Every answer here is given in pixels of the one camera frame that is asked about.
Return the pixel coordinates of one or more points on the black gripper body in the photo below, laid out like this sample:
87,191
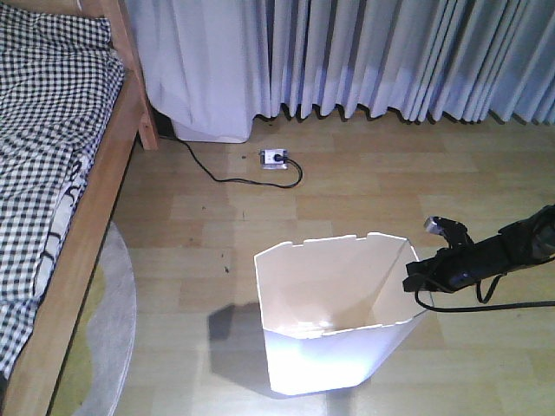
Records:
463,263

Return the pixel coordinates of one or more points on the grey round rug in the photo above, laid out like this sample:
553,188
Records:
95,367

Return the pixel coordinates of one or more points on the wooden bed frame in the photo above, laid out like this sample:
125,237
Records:
35,378

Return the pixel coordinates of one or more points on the black white checkered blanket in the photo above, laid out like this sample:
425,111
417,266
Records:
60,79

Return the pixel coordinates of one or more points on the floor power socket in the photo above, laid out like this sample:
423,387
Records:
273,159

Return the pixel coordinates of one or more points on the white plastic trash bin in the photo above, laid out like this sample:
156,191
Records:
333,309

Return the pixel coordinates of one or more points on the white appliance behind curtain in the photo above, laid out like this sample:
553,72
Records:
219,133

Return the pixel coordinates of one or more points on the grey curtain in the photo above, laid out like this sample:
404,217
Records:
210,61

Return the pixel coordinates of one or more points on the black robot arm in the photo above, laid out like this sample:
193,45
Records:
522,244

